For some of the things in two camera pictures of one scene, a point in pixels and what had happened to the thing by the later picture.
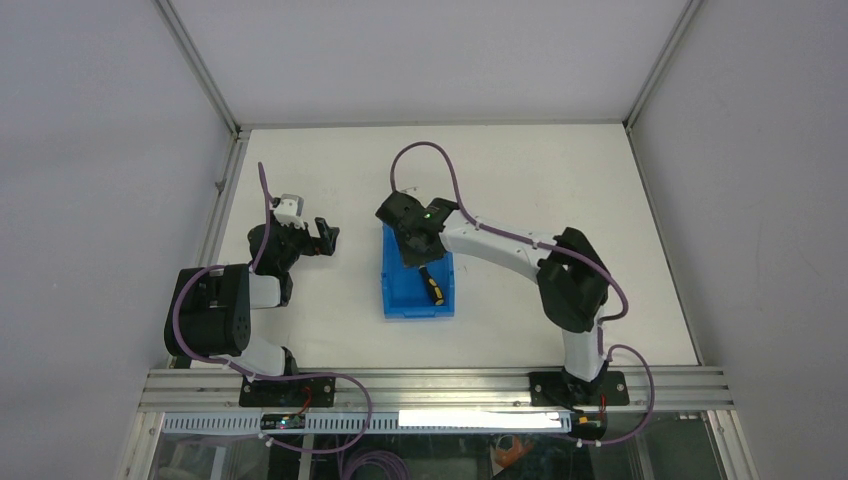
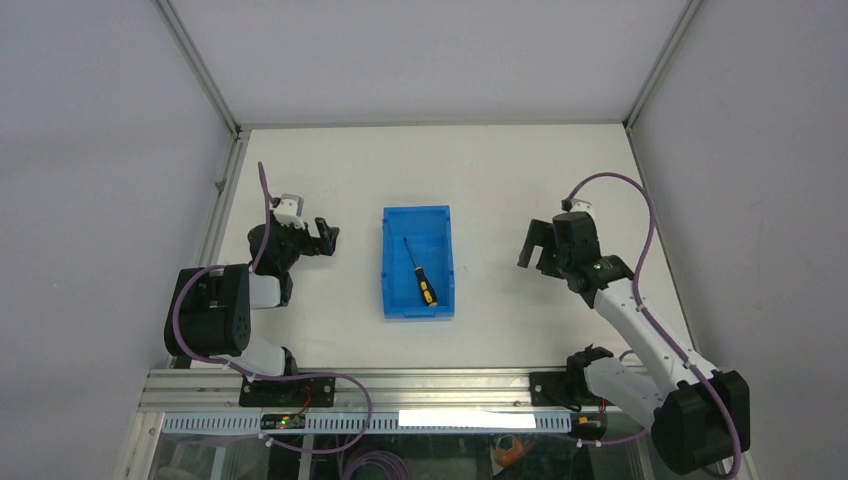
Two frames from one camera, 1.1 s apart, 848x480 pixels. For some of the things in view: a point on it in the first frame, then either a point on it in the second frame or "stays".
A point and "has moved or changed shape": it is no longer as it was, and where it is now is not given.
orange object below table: x=511 y=456 stays
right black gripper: x=411 y=258 → x=540 y=233
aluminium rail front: x=218 y=388 stays
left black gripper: x=313 y=246 stays
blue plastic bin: x=405 y=291 stays
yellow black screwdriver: x=435 y=291 has moved or changed shape
